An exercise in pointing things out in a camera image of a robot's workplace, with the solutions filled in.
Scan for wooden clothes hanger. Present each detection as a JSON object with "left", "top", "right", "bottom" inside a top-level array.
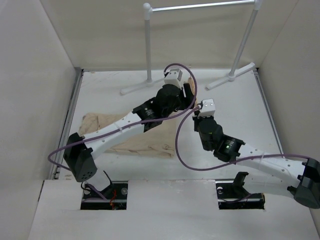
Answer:
[{"left": 184, "top": 76, "right": 200, "bottom": 109}]

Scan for beige trousers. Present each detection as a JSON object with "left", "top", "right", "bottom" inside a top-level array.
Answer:
[{"left": 78, "top": 112, "right": 177, "bottom": 159}]

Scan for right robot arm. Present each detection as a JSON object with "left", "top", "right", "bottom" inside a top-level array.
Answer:
[{"left": 192, "top": 110, "right": 320, "bottom": 209}]

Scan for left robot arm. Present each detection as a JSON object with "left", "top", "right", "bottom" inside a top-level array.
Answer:
[{"left": 63, "top": 83, "right": 195, "bottom": 200}]

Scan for white clothes rack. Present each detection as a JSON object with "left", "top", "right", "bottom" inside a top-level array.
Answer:
[{"left": 120, "top": 0, "right": 263, "bottom": 96}]

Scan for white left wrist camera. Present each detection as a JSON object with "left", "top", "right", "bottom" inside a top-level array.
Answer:
[{"left": 164, "top": 69, "right": 183, "bottom": 89}]

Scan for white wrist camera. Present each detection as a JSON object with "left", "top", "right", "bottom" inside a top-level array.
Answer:
[
  {"left": 164, "top": 69, "right": 183, "bottom": 89},
  {"left": 198, "top": 98, "right": 216, "bottom": 118}
]

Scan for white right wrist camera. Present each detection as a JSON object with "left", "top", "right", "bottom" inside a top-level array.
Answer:
[{"left": 198, "top": 98, "right": 216, "bottom": 118}]

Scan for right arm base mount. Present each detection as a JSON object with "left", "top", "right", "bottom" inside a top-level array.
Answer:
[{"left": 215, "top": 179, "right": 266, "bottom": 210}]

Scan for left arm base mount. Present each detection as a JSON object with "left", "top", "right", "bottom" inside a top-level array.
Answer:
[{"left": 80, "top": 181, "right": 128, "bottom": 211}]

